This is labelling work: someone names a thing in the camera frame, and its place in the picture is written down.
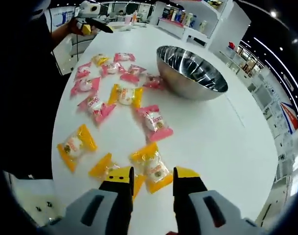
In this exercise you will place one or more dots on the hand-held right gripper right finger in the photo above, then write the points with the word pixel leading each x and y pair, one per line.
pixel 207 210

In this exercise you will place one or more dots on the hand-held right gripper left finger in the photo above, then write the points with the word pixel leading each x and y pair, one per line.
pixel 99 210

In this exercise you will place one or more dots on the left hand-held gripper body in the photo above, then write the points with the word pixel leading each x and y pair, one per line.
pixel 87 8

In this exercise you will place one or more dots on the yellow marshmallow packet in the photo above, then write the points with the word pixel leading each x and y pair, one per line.
pixel 156 169

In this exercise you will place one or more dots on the marshmallow packets group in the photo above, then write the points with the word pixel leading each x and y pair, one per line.
pixel 124 95

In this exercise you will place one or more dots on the steel bowl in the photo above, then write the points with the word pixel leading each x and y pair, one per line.
pixel 188 80

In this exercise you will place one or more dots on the person's left hand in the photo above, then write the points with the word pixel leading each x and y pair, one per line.
pixel 75 27

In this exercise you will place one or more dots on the person's right hand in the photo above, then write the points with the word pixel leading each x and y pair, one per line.
pixel 172 233

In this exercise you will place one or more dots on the pink cup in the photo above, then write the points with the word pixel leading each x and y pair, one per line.
pixel 128 19

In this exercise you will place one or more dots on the white crumpled wrappers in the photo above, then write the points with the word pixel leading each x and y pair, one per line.
pixel 129 27

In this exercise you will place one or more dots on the orange bottle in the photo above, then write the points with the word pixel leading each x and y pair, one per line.
pixel 134 17

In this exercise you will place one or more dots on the row of shelf bottles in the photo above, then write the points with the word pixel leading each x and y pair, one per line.
pixel 183 16

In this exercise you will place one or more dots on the person in black shirt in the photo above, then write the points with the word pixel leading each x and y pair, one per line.
pixel 21 98

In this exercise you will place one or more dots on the pile of snack bags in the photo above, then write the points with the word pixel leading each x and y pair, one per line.
pixel 213 3

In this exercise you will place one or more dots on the white display shelf unit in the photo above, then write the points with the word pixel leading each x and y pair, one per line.
pixel 227 22

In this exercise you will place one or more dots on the red bag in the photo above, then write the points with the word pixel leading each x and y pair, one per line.
pixel 232 45

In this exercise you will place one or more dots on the striped wall mural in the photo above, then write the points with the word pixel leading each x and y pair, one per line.
pixel 289 117

